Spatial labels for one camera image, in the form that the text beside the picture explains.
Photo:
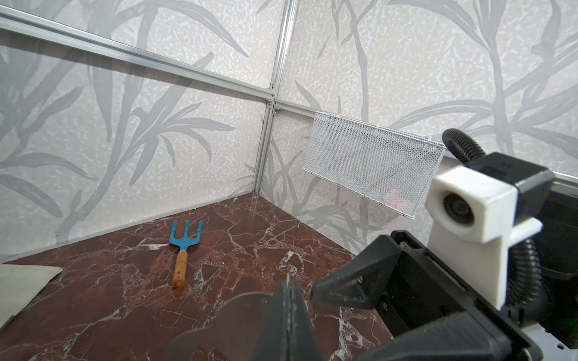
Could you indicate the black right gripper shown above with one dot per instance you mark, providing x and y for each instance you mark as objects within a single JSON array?
[{"x": 431, "y": 315}]

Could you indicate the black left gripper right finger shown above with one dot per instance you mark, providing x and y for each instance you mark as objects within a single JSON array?
[{"x": 301, "y": 340}]

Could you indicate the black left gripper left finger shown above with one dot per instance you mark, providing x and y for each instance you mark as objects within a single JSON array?
[{"x": 274, "y": 343}]

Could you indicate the blue garden hand fork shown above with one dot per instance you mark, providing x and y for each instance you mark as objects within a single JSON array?
[{"x": 179, "y": 276}]

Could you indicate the cream green gardening glove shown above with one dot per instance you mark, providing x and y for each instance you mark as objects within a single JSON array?
[{"x": 20, "y": 284}]

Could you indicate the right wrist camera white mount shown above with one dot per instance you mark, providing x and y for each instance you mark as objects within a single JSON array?
[{"x": 480, "y": 211}]

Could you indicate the white wire mesh basket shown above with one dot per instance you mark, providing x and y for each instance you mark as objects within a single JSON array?
[{"x": 391, "y": 168}]

